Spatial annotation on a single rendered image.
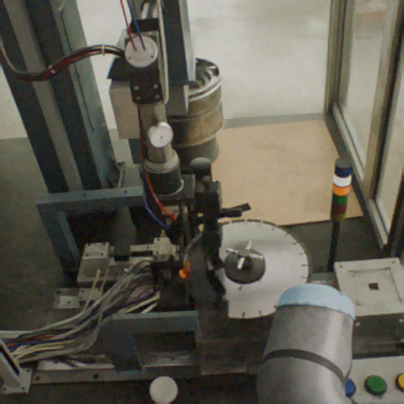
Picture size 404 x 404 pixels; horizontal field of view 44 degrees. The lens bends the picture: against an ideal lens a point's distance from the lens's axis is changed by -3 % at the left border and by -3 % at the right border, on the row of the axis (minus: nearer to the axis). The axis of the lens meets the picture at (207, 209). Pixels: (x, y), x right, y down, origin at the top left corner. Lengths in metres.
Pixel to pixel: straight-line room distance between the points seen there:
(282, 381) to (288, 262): 0.72
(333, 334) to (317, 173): 1.28
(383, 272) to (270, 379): 0.80
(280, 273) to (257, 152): 0.81
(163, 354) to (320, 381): 0.82
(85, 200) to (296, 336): 0.93
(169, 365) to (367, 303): 0.55
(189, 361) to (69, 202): 0.56
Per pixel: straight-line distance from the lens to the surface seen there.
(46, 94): 1.61
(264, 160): 2.00
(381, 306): 1.36
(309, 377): 0.67
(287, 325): 0.72
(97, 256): 1.53
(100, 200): 1.48
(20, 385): 1.51
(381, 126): 1.63
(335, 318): 0.73
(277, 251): 1.38
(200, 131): 1.83
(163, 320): 1.23
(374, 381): 1.23
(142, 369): 1.43
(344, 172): 1.33
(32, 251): 1.84
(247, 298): 1.29
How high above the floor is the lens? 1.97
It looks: 43 degrees down
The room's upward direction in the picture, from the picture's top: 7 degrees counter-clockwise
